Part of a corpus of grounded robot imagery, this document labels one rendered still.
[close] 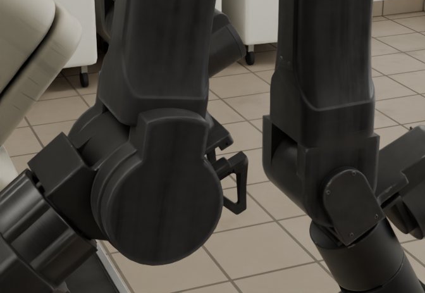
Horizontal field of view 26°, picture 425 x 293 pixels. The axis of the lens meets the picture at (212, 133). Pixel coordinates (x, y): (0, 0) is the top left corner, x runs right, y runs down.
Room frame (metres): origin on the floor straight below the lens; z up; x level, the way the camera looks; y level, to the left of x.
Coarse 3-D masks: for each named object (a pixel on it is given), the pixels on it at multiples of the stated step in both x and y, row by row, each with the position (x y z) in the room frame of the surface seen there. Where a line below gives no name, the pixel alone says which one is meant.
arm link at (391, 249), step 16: (384, 208) 0.60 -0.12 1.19; (400, 208) 0.60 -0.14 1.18; (384, 224) 0.60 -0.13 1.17; (400, 224) 0.62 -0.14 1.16; (320, 240) 0.60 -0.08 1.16; (336, 240) 0.59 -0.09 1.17; (368, 240) 0.58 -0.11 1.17; (384, 240) 0.59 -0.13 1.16; (336, 256) 0.59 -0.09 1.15; (352, 256) 0.58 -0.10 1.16; (368, 256) 0.58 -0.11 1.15; (384, 256) 0.59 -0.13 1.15; (400, 256) 0.60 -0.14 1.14; (336, 272) 0.60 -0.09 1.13; (352, 272) 0.59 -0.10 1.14; (368, 272) 0.59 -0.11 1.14; (384, 272) 0.59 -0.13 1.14; (352, 288) 0.59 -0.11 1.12; (368, 288) 0.59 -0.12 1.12
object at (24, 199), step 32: (0, 192) 0.54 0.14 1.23; (32, 192) 0.51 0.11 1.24; (0, 224) 0.50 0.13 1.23; (32, 224) 0.49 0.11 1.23; (64, 224) 0.49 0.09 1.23; (0, 256) 0.48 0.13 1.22; (32, 256) 0.49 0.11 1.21; (64, 256) 0.49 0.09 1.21; (0, 288) 0.47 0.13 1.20; (32, 288) 0.48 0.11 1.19; (64, 288) 0.51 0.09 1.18
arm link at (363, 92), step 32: (288, 0) 0.58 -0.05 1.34; (320, 0) 0.57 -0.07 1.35; (352, 0) 0.58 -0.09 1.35; (288, 32) 0.58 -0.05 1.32; (320, 32) 0.57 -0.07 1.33; (352, 32) 0.58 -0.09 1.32; (288, 64) 0.58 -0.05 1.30; (320, 64) 0.57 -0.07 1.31; (352, 64) 0.58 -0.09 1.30; (288, 96) 0.58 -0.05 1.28; (320, 96) 0.56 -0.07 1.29; (352, 96) 0.57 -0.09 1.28; (288, 128) 0.58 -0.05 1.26; (320, 128) 0.56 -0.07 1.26; (352, 128) 0.57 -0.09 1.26; (288, 160) 0.59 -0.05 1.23; (320, 160) 0.56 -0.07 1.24; (352, 160) 0.57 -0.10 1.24; (288, 192) 0.58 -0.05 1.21; (320, 224) 0.56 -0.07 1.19
